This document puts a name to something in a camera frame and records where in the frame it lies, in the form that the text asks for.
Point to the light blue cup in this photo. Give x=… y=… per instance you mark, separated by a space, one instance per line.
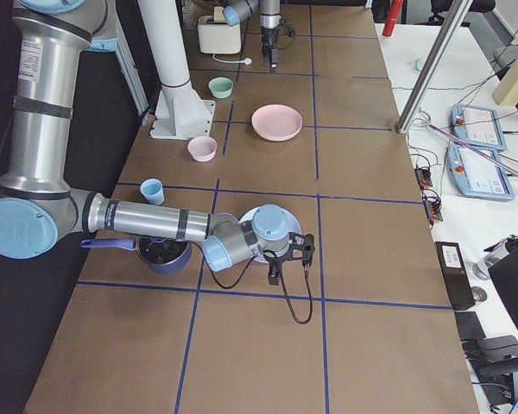
x=152 y=190

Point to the aluminium frame post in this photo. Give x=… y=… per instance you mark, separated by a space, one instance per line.
x=449 y=28

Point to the dark blue pot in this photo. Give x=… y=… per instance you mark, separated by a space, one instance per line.
x=161 y=255

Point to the red cylinder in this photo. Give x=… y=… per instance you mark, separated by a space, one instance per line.
x=394 y=13

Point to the pink bowl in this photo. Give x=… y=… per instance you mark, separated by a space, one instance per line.
x=202 y=148

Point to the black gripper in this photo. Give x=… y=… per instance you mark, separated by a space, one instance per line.
x=268 y=36
x=273 y=261

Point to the pink plate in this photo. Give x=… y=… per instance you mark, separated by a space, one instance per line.
x=276 y=122

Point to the far teach pendant tablet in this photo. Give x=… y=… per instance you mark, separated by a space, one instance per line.
x=478 y=126

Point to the near teach pendant tablet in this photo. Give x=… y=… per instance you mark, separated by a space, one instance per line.
x=477 y=177

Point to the black box with label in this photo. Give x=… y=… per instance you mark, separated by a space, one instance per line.
x=454 y=274

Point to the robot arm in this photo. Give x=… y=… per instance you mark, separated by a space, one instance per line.
x=270 y=24
x=103 y=128

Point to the green bowl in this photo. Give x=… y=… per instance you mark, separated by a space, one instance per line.
x=221 y=87

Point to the teach pendant tablet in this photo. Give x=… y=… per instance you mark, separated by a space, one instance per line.
x=477 y=177
x=478 y=126

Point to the cream toaster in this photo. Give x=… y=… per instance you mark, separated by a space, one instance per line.
x=216 y=36

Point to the white mounting pillar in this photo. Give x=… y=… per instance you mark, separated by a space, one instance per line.
x=180 y=114

